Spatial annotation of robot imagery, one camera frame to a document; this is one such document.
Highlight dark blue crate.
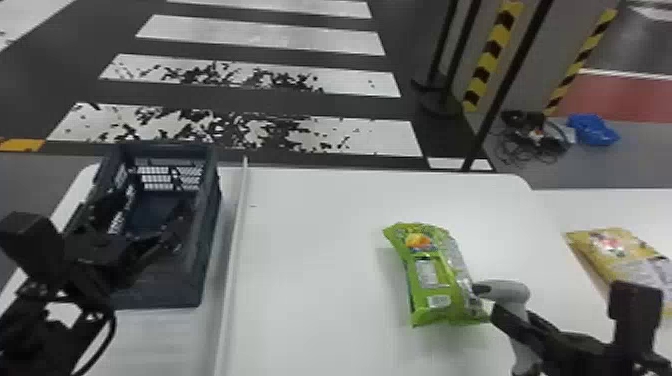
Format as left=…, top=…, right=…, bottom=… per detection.
left=65, top=140, right=223, bottom=311

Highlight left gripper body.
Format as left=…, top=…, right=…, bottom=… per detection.
left=61, top=229, right=144, bottom=296

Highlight black floor cables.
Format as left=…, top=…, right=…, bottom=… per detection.
left=490, top=109, right=576, bottom=167

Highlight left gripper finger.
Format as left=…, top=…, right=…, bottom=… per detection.
left=131, top=210, right=191, bottom=260
left=78, top=195, right=130, bottom=237

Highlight hand scanner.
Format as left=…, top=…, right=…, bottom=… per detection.
left=471, top=279, right=545, bottom=376

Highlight black post on round foot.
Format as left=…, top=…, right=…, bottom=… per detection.
left=410, top=0, right=483, bottom=118

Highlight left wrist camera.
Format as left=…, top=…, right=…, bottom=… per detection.
left=0, top=211, right=67, bottom=287

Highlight green snack packet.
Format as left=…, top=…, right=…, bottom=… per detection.
left=382, top=220, right=492, bottom=328

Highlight yellow black striped post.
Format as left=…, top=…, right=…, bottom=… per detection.
left=460, top=0, right=526, bottom=115
left=542, top=7, right=620, bottom=118

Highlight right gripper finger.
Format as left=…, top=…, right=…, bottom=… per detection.
left=489, top=302, right=561, bottom=359

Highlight black cable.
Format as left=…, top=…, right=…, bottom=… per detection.
left=70, top=306, right=118, bottom=376

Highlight yellow snack packet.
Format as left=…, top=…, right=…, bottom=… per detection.
left=564, top=226, right=672, bottom=319

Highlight blue bag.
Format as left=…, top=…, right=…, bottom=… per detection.
left=565, top=112, right=622, bottom=148

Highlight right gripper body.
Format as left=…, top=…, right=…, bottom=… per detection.
left=534, top=332, right=632, bottom=376

